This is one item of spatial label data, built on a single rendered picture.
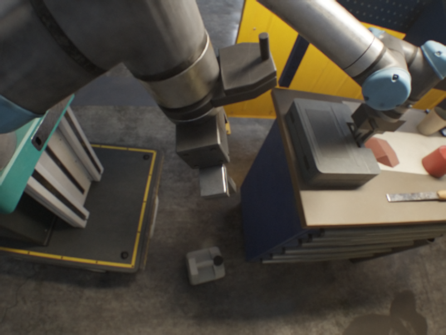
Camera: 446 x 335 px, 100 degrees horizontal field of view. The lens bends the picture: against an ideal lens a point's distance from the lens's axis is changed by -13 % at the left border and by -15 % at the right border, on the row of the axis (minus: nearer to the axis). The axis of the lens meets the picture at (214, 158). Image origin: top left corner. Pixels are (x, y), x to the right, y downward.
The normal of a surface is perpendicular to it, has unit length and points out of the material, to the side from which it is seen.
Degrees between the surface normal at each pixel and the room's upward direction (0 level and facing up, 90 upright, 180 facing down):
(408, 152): 0
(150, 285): 0
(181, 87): 92
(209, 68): 74
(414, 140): 0
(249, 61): 24
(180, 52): 84
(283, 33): 90
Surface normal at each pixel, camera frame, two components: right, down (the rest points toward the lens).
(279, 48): 0.08, 0.84
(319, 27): -0.42, 0.67
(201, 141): -0.26, -0.39
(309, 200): 0.13, -0.55
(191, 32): 0.84, 0.36
